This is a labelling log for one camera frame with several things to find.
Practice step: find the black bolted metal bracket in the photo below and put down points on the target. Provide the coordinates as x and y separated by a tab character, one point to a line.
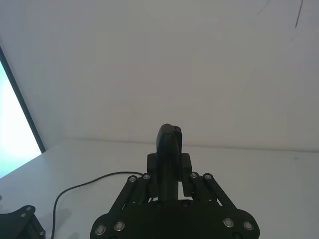
17	221

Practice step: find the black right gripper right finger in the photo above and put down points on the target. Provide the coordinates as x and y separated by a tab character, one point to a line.
185	164

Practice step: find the black framed bright screen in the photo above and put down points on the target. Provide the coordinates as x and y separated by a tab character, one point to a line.
15	124

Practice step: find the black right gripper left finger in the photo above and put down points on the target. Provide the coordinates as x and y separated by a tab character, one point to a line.
165	154

